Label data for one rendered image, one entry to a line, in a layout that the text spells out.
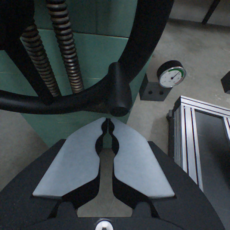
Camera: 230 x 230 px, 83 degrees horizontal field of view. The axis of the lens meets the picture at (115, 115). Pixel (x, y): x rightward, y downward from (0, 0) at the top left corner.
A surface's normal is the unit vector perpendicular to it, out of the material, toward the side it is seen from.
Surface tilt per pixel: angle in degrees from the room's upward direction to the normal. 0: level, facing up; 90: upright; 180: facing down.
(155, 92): 90
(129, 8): 90
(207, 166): 0
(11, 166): 1
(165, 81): 90
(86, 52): 90
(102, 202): 0
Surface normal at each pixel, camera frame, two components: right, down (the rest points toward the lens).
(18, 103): 0.26, -0.02
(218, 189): 0.12, -0.56
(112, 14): 0.04, 0.83
